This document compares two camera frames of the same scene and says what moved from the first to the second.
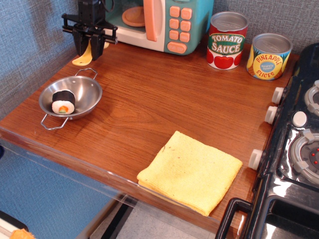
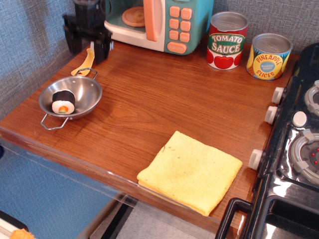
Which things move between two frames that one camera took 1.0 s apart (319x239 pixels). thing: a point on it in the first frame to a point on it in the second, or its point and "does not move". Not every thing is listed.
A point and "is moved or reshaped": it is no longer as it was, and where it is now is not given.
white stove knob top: x=277 y=95 does not move
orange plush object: x=21 y=234 does not move
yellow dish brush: x=86 y=59 is moved or reshaped
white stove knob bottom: x=255 y=159 does not move
